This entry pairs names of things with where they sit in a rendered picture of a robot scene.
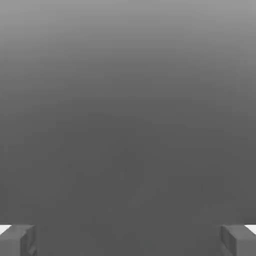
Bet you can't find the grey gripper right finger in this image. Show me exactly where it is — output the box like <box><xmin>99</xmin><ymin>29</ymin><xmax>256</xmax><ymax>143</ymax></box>
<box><xmin>219</xmin><ymin>224</ymin><xmax>256</xmax><ymax>256</ymax></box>

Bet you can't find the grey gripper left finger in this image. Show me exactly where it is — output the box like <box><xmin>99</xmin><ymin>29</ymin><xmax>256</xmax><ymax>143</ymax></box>
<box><xmin>0</xmin><ymin>224</ymin><xmax>38</xmax><ymax>256</ymax></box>

